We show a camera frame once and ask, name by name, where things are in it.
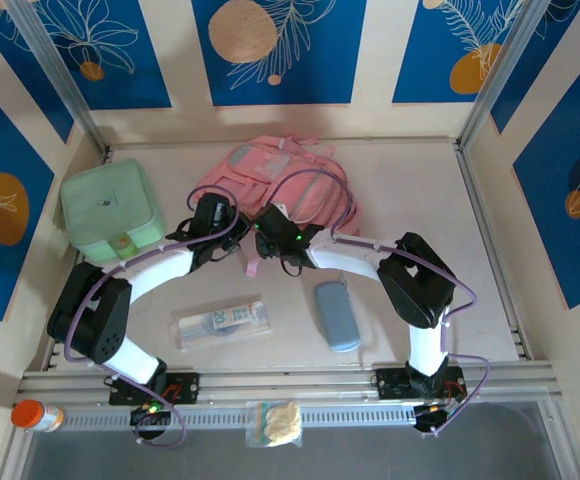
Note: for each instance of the aluminium table side rail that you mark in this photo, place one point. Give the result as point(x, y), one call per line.
point(465, 156)

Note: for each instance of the grey-blue pencil case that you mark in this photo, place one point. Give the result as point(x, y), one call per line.
point(337, 317)

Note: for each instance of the plastic bag with white gloves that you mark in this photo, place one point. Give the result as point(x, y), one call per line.
point(282, 422)

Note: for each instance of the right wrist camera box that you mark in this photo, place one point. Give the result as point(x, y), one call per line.
point(281, 209)

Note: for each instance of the pink student backpack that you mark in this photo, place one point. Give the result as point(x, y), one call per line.
point(295, 175)

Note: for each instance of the aluminium mounting rail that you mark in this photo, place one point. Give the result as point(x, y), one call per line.
point(280, 382)

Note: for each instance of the clear plastic stationery box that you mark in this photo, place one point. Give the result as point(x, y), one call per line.
point(220, 325)

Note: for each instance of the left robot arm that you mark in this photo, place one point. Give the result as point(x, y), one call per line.
point(95, 320)

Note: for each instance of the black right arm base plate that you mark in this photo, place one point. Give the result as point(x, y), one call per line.
point(390, 382)

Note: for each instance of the green lunch bag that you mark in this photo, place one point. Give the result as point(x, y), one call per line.
point(105, 205)

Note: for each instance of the aluminium frame post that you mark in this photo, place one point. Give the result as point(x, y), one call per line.
point(503, 65)
point(55, 65)

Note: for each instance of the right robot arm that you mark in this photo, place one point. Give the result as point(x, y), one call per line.
point(415, 285)

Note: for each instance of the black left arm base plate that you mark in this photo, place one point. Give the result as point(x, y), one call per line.
point(185, 387)

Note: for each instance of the orange-capped bottle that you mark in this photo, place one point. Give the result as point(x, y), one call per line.
point(27, 414)

